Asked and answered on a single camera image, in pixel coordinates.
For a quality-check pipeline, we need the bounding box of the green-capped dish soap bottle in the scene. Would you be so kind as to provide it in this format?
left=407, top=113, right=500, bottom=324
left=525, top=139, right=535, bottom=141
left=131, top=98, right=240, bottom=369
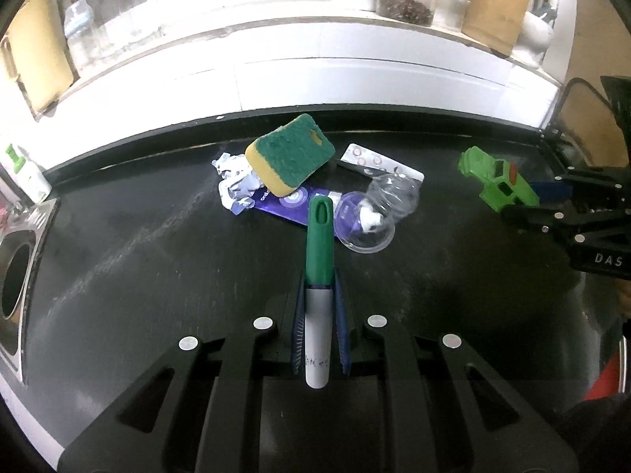
left=0, top=144, right=52, bottom=204

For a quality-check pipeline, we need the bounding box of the clear plastic dome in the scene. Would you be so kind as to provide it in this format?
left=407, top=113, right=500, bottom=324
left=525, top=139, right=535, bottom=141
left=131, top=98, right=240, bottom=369
left=335, top=192, right=395, bottom=255
left=367, top=173, right=421, bottom=218

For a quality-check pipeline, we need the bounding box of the silver blister pack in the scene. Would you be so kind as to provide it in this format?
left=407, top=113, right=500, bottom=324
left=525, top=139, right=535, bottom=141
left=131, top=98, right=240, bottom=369
left=338, top=144, right=425, bottom=183

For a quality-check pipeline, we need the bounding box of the red bucket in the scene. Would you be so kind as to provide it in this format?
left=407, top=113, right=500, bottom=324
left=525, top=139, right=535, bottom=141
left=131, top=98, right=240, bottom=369
left=584, top=355, right=631, bottom=400

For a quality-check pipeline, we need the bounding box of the purple flat packet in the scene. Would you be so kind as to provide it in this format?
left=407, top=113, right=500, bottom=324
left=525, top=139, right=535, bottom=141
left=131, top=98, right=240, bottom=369
left=254, top=184, right=341, bottom=222

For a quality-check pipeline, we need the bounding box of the bamboo utensil holder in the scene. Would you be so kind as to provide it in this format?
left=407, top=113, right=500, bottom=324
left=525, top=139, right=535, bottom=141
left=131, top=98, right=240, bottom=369
left=462, top=0, right=532, bottom=57

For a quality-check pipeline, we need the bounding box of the steel countertop bin opening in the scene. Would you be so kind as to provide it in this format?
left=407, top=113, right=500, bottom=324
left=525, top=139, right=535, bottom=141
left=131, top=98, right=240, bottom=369
left=0, top=198, right=60, bottom=385

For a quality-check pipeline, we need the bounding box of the clear drinking glass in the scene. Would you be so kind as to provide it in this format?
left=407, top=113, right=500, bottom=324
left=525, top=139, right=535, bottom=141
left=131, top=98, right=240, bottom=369
left=111, top=0, right=151, bottom=47
left=86, top=0, right=121, bottom=57

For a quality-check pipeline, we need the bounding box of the green-handled white tool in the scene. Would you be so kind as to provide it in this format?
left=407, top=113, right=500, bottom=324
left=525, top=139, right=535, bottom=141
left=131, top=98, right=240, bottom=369
left=304, top=196, right=337, bottom=389

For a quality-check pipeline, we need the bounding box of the yellow plastic pitcher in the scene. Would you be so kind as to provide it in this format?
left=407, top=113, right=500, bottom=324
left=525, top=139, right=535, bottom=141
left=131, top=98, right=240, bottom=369
left=0, top=0, right=75, bottom=114

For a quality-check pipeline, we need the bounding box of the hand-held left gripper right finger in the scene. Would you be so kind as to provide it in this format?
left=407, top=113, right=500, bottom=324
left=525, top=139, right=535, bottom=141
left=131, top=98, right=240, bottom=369
left=335, top=268, right=577, bottom=473

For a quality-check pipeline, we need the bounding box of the green toy gun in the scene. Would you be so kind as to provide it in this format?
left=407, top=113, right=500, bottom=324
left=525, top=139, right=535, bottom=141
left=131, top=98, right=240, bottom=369
left=458, top=146, right=540, bottom=212

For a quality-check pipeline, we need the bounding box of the blue-capped baby bottle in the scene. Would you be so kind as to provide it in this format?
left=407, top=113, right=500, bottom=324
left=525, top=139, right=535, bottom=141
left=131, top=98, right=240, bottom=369
left=64, top=0, right=97, bottom=67

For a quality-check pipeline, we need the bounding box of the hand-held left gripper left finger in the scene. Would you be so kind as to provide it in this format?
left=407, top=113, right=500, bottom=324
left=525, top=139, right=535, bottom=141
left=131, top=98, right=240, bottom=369
left=58, top=271, right=309, bottom=473

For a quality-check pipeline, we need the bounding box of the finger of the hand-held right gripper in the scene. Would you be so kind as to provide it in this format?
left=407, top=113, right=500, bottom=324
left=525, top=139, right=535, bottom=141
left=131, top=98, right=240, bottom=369
left=500, top=203, right=631, bottom=247
left=531, top=168, right=631, bottom=199

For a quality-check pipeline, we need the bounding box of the green and yellow sponge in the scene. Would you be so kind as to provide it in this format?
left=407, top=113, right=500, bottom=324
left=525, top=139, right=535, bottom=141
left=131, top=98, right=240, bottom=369
left=245, top=113, right=337, bottom=198

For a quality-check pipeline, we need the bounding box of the black wire rack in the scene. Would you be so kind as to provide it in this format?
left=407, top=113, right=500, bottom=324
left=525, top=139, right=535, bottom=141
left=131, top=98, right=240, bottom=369
left=540, top=78, right=622, bottom=168

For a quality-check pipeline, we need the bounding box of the crumpled white-purple wrapper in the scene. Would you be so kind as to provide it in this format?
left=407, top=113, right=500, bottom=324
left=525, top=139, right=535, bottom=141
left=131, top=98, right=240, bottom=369
left=213, top=154, right=267, bottom=215

